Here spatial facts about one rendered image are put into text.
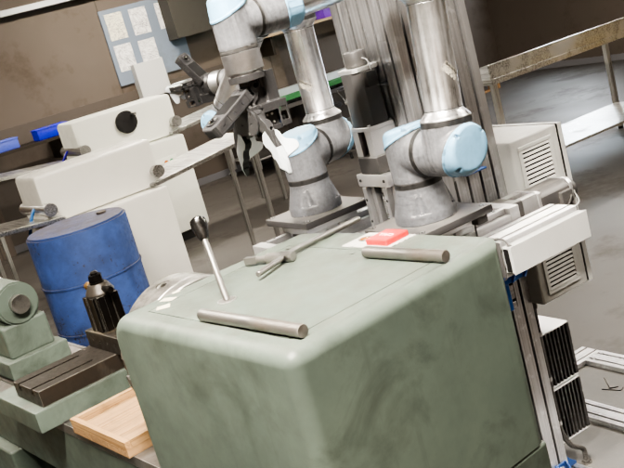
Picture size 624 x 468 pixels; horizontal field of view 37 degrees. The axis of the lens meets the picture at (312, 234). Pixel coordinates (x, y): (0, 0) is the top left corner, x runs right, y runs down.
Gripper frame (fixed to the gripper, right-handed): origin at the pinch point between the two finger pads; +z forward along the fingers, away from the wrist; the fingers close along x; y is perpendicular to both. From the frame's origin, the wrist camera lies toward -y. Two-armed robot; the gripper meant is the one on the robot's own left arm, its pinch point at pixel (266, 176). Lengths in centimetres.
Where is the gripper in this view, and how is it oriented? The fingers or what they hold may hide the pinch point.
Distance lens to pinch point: 183.0
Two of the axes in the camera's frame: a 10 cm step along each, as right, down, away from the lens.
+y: 7.5, -3.5, 5.7
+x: -6.1, -0.3, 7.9
